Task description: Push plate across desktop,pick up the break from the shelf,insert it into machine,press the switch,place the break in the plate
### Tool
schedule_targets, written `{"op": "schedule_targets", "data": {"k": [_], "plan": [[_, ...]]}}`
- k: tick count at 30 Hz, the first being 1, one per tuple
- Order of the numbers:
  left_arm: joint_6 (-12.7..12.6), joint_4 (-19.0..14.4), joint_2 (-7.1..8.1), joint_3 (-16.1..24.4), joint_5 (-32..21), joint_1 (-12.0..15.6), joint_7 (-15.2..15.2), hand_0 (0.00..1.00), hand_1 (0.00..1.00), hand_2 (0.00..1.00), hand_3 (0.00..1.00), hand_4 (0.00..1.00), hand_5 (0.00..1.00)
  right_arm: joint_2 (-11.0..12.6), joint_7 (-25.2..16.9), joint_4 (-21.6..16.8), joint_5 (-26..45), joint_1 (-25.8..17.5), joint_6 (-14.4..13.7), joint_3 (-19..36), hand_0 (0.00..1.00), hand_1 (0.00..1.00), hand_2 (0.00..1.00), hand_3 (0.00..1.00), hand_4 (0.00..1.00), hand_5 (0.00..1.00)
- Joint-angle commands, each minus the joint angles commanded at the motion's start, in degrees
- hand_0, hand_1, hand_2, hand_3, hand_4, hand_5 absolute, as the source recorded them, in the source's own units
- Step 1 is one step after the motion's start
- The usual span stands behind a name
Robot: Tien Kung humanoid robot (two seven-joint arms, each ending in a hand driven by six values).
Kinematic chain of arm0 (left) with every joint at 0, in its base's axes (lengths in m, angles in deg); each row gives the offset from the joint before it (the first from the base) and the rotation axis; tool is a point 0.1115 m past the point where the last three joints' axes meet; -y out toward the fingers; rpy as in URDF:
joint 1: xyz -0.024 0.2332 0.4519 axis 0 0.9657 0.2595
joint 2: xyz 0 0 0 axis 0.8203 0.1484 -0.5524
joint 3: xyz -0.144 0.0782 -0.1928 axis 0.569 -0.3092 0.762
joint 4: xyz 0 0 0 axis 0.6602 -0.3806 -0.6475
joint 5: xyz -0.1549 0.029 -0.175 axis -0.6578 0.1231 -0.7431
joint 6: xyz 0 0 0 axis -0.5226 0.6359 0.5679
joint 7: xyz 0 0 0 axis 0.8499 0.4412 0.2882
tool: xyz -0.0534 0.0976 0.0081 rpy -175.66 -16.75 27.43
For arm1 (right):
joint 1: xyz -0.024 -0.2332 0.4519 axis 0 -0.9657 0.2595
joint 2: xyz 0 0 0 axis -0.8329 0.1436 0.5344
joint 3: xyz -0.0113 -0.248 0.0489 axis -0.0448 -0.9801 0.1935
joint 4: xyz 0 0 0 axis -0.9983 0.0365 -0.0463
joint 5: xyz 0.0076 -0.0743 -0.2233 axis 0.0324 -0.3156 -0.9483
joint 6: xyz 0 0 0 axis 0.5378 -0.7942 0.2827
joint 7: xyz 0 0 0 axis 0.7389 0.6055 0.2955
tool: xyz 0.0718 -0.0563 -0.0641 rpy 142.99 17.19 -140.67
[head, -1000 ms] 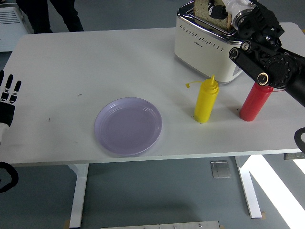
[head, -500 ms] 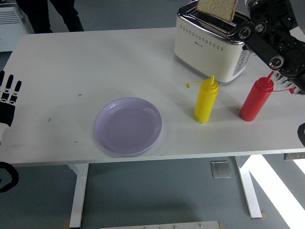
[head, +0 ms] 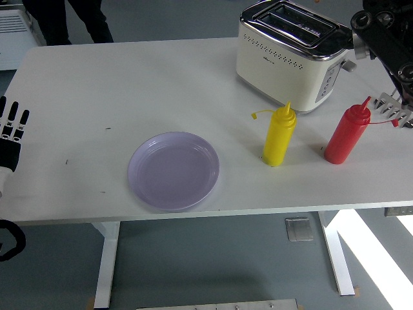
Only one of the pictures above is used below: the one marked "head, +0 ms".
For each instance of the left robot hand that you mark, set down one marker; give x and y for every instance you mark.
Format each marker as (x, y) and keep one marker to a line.
(9, 155)

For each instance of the purple round plate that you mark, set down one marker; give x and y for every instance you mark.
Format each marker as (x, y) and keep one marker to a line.
(174, 171)

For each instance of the white chrome two-slot toaster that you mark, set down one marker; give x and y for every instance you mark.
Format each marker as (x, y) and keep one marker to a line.
(274, 74)

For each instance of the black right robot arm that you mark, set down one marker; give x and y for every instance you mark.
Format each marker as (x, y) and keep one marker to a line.
(387, 42)

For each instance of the white slatted cabinet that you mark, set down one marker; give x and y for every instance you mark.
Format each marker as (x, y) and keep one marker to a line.
(13, 48)

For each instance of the person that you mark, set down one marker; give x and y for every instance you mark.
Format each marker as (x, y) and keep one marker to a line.
(55, 22)

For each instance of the white table leg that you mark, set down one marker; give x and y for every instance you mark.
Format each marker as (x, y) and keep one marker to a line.
(337, 258)
(108, 258)

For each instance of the yellow squeeze bottle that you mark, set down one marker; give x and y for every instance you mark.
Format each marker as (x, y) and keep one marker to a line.
(277, 139)

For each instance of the grey metal floor box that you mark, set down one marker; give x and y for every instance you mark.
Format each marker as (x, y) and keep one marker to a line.
(299, 230)

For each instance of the red squeeze bottle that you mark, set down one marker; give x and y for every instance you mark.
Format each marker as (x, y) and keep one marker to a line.
(345, 139)

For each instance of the silver metal toast rack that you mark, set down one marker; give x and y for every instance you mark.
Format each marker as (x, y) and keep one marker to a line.
(392, 109)

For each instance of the grey table control panel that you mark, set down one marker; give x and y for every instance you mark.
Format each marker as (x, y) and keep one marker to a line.
(398, 211)

